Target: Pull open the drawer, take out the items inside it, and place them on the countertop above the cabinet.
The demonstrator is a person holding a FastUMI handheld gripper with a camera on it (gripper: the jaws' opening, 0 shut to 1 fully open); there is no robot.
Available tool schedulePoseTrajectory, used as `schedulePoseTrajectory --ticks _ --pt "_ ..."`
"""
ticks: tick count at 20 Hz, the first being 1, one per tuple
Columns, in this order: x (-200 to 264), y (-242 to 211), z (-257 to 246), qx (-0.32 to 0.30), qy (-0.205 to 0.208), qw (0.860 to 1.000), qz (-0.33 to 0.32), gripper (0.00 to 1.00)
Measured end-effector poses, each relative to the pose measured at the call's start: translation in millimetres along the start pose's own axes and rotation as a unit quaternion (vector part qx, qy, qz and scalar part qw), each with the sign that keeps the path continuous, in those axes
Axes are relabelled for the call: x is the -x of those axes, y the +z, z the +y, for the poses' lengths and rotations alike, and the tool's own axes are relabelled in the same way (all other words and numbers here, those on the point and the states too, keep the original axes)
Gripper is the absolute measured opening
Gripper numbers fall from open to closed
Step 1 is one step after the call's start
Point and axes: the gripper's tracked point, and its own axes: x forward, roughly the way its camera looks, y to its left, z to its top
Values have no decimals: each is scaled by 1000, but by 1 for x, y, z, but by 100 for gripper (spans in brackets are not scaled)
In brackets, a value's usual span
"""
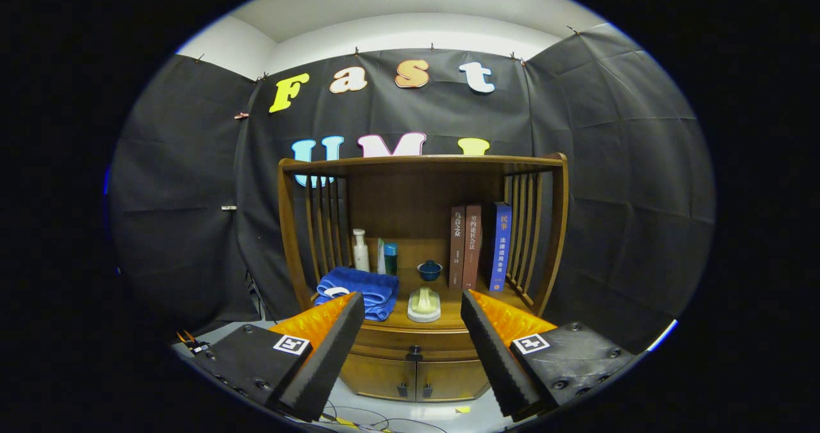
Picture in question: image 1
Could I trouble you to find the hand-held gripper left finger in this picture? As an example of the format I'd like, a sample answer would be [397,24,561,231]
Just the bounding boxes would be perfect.
[190,291,366,423]

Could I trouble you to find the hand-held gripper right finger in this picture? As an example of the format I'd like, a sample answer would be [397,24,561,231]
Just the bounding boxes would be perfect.
[461,289,643,422]

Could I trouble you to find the wooden drawer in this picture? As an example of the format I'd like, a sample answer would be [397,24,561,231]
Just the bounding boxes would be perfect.
[351,327,478,362]

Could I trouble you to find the green item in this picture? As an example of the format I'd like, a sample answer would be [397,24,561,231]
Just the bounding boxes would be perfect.
[407,287,442,323]

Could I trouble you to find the wooden cabinet door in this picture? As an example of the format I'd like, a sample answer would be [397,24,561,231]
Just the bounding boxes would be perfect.
[416,358,493,402]
[340,354,417,402]

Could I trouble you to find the wooden countertop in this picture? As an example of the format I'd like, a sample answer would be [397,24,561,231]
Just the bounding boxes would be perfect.
[311,270,536,331]

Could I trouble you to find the wooden cabinet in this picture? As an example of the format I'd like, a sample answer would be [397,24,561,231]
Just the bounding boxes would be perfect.
[277,152,570,403]

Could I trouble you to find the blue folded towel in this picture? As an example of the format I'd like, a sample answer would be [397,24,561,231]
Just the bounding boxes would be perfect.
[314,266,400,322]

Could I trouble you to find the blue book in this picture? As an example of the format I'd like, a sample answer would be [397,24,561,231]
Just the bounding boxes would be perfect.
[490,202,513,292]

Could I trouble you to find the white pump bottle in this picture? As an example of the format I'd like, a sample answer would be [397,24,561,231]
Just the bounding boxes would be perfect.
[352,229,370,273]

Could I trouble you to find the reddish brown book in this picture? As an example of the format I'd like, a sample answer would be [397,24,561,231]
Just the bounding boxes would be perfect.
[463,204,482,291]

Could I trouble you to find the dark brown book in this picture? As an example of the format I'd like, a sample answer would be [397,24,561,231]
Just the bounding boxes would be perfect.
[449,206,466,291]

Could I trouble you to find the black backdrop cloth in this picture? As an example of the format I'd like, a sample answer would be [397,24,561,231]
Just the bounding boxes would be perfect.
[108,23,715,357]

